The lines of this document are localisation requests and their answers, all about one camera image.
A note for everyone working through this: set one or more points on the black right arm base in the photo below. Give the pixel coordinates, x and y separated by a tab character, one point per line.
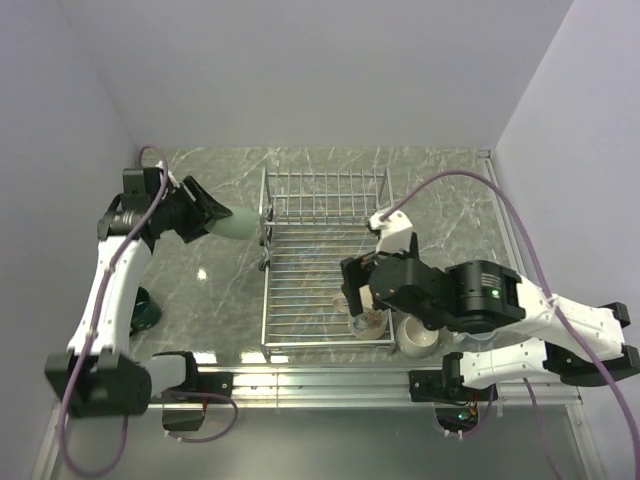
454	410

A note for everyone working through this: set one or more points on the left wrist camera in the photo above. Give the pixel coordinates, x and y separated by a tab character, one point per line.
140	188

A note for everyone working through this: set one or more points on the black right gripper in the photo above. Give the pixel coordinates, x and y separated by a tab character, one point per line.
354	271

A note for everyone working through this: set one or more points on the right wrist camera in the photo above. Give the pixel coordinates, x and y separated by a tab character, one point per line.
393	234

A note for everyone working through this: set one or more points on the aluminium table edge rail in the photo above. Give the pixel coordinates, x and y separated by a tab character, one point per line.
310	416

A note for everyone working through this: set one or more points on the dark teal mug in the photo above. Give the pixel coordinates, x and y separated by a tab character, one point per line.
146	312

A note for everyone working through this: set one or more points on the metal wire dish rack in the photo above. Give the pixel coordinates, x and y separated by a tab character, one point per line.
310	221

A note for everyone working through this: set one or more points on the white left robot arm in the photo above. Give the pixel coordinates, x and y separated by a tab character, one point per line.
94	376

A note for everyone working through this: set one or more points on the light blue mug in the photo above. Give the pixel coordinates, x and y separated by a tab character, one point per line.
458	337

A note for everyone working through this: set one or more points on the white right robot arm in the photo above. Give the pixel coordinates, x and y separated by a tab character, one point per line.
579	345

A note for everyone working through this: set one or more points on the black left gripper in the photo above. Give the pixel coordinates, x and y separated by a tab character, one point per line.
197	224

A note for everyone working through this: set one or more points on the beige patterned mug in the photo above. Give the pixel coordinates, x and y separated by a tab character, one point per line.
371	324

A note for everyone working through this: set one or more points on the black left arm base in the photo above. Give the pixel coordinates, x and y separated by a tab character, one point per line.
185	407

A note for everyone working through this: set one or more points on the light green cup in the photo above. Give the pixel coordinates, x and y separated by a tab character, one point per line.
245	223

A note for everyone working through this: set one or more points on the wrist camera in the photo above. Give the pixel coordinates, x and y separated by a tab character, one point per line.
393	234
140	188

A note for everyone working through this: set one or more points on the white speckled round mug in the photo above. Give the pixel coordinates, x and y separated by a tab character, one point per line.
414	340

